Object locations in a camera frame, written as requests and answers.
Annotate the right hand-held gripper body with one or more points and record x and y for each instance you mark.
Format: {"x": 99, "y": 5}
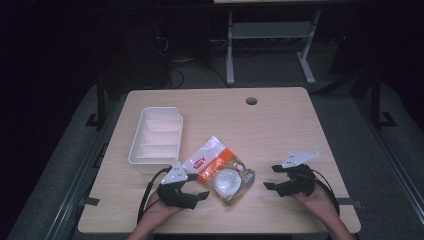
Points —
{"x": 298, "y": 181}

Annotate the person's left hand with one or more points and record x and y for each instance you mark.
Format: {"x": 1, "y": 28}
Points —
{"x": 160, "y": 208}

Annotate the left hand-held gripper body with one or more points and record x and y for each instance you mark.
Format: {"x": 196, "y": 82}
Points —
{"x": 173, "y": 193}

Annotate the person's right hand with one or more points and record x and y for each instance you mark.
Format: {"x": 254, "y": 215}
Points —
{"x": 316, "y": 203}

